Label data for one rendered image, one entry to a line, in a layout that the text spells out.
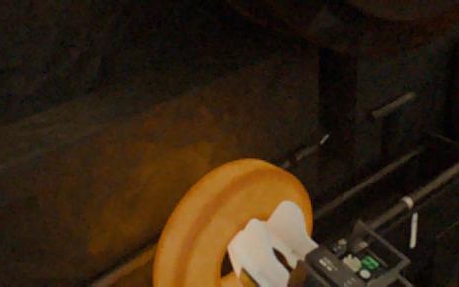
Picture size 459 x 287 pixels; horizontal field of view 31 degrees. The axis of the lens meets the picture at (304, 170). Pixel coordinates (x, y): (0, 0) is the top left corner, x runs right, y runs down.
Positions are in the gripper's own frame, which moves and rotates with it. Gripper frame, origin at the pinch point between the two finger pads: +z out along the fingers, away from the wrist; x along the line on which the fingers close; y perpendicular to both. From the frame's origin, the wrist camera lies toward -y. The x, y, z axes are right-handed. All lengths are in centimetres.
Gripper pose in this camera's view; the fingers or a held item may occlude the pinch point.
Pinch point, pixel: (237, 232)
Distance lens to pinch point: 69.8
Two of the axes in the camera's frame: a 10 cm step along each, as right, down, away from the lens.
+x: -6.9, 3.8, -6.2
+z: -7.0, -5.8, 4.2
